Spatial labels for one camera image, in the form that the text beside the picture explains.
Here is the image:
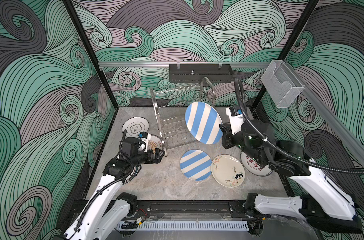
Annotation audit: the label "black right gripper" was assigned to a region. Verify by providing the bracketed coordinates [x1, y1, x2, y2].
[222, 121, 270, 164]

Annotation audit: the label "blue white striped plate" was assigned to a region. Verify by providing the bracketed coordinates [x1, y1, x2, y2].
[185, 102, 223, 145]
[180, 150, 212, 181]

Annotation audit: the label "cream plate floral pattern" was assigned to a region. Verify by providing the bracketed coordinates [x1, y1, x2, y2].
[211, 154, 245, 188]

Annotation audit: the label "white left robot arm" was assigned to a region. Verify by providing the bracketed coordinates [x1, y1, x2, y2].
[54, 149, 166, 240]

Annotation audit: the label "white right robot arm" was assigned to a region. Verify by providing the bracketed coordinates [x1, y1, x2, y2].
[219, 123, 363, 234]

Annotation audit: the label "left white plate orange sunburst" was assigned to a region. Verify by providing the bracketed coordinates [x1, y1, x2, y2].
[143, 134, 164, 152]

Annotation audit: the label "white plate green red rim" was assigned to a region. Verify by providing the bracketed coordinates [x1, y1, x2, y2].
[123, 166, 142, 185]

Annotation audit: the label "white plate red characters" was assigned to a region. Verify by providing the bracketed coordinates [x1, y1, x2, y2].
[240, 152, 273, 177]

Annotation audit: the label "white plate green flower outline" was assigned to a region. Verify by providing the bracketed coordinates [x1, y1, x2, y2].
[122, 117, 150, 138]

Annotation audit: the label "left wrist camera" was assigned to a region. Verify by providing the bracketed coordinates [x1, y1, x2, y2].
[120, 131, 151, 157]

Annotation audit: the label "steel wire dish rack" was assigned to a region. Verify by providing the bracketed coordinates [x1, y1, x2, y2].
[150, 77, 216, 152]

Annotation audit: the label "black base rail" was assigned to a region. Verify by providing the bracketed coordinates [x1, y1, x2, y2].
[70, 199, 260, 218]

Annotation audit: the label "clear plastic wall bin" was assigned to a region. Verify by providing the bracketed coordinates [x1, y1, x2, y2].
[261, 60, 305, 109]

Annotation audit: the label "black wall-mounted tray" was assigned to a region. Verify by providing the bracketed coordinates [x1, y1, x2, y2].
[169, 65, 233, 83]

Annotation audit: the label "white slotted cable duct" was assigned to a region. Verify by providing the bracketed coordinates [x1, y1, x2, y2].
[127, 221, 249, 232]

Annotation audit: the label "aluminium wall rail back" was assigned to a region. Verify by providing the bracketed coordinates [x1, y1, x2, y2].
[98, 61, 270, 69]

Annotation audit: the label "aluminium wall rail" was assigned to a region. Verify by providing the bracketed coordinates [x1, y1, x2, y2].
[282, 61, 364, 166]
[98, 61, 270, 69]

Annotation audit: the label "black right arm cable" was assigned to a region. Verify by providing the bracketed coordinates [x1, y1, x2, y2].
[233, 77, 364, 175]

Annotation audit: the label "aluminium wall rail right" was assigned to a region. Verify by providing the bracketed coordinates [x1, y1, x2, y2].
[282, 61, 364, 166]

